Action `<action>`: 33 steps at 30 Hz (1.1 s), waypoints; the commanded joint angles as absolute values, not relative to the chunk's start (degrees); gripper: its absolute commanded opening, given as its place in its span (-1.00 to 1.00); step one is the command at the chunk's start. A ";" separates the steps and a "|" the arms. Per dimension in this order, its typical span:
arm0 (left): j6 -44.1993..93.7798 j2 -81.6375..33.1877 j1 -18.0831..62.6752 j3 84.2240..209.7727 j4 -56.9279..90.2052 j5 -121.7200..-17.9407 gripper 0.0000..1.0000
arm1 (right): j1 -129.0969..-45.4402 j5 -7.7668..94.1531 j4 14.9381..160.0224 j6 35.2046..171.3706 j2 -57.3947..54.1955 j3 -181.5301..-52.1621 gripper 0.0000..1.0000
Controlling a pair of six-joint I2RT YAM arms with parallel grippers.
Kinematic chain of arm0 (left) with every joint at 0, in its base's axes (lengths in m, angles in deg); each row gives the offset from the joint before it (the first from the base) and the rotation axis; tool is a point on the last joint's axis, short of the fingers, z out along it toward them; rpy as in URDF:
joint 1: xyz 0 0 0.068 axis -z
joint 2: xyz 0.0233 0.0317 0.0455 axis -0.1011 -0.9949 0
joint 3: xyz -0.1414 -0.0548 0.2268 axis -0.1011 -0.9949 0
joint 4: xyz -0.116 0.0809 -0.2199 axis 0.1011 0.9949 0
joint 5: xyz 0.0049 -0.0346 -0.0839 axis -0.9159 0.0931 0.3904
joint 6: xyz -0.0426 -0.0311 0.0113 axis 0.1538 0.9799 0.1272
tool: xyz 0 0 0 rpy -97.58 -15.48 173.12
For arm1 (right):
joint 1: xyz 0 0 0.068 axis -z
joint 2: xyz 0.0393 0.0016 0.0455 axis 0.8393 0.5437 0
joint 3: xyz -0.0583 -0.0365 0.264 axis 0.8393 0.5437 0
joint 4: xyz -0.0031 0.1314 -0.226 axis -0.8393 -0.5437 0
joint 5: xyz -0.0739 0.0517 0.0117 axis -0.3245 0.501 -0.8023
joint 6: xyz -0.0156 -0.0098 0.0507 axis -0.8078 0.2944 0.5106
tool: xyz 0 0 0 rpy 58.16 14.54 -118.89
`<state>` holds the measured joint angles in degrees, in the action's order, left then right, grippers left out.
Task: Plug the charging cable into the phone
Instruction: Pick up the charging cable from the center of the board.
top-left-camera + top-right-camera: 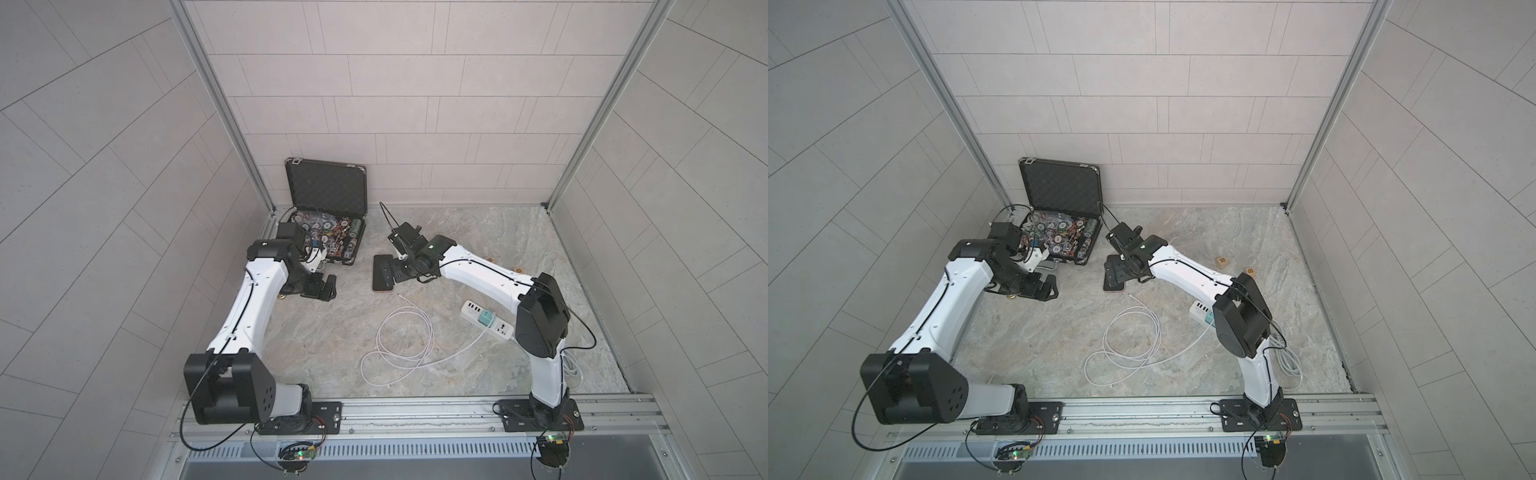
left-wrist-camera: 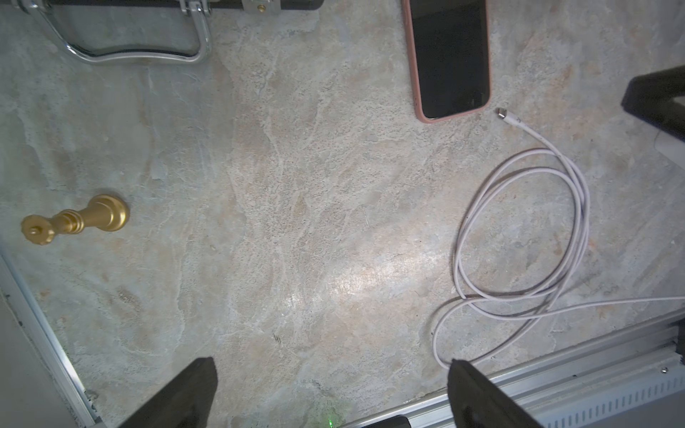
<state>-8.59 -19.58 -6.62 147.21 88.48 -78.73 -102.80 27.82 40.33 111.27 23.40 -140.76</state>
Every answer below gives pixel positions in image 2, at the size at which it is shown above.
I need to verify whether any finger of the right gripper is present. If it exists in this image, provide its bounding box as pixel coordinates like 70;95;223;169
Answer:
621;65;684;141

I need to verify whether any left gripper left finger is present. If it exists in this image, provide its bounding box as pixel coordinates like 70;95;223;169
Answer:
121;357;218;428

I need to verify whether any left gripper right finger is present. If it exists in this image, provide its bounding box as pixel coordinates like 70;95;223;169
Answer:
447;360;542;428

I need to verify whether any white charging cable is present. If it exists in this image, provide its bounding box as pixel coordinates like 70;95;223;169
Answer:
431;107;685;370

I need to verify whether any black phone pink case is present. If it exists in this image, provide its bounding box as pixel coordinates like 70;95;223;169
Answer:
401;0;492;124

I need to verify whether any gold chess piece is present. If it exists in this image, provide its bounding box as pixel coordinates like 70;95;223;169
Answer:
21;194;130;245

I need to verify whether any black case of poker chips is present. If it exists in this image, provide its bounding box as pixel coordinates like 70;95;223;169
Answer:
1;1;323;65

